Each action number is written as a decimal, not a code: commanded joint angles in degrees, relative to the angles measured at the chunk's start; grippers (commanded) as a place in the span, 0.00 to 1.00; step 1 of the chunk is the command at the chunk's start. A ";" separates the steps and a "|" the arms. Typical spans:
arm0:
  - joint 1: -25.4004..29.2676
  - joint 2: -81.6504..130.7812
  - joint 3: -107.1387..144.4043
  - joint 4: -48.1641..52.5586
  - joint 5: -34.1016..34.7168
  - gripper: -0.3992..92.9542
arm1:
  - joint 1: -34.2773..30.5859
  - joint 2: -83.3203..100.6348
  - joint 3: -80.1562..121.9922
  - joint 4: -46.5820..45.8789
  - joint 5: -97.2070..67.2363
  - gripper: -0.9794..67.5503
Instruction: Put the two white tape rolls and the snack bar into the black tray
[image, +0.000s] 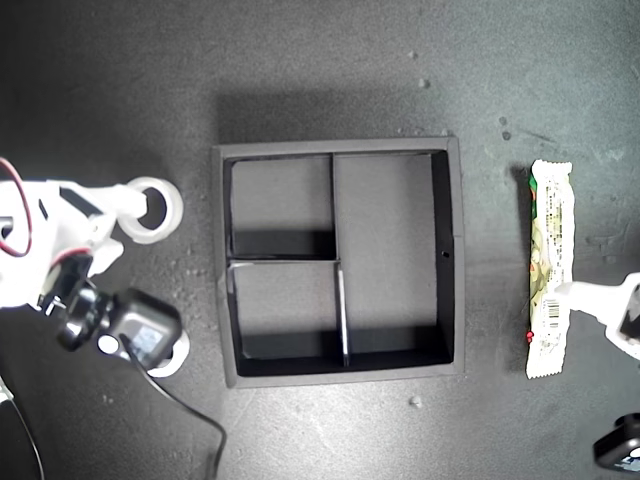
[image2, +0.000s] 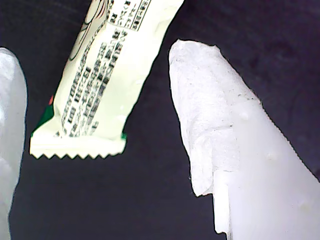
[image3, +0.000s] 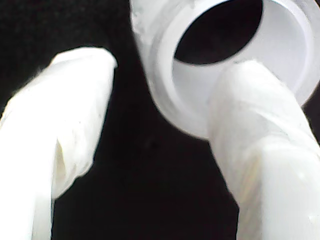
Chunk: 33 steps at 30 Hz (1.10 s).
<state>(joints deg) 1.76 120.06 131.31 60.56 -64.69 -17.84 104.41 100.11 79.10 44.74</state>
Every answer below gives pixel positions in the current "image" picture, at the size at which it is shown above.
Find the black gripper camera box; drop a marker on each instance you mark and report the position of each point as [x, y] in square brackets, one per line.
[620, 445]
[145, 330]

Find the green white snack bar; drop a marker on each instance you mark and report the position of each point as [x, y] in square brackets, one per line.
[550, 240]

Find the black tray with wells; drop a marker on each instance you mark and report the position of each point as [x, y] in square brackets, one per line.
[390, 225]

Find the white tape roll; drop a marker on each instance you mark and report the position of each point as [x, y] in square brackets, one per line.
[176, 207]
[175, 362]

